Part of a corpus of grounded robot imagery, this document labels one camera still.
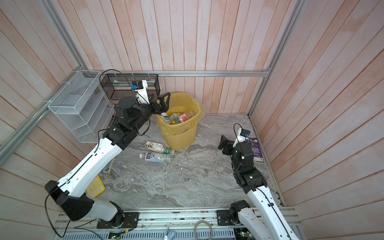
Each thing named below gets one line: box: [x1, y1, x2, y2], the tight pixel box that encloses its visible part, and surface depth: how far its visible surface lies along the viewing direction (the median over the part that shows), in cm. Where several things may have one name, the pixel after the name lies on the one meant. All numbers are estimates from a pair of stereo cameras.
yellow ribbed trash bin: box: [156, 93, 201, 151], surface depth 85 cm
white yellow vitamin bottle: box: [169, 112, 181, 125], surface depth 92 cm
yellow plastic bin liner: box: [156, 93, 206, 136], surface depth 82 cm
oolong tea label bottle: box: [139, 151, 174, 164], surface depth 92 cm
